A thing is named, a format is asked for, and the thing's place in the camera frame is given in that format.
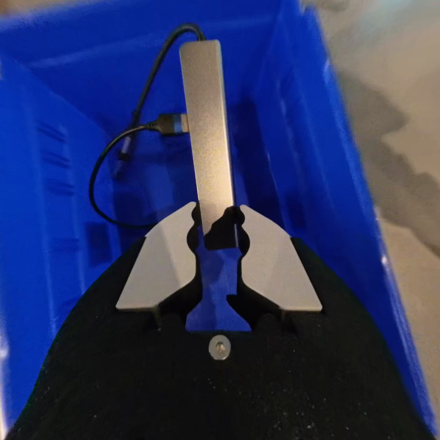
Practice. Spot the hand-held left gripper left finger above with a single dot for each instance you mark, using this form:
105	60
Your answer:
161	268

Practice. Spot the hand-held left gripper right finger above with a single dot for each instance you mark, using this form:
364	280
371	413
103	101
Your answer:
275	271

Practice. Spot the blue plastic bin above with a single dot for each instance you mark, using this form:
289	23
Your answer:
292	137

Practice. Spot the grey metal usb hub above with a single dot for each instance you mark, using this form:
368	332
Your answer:
209	120

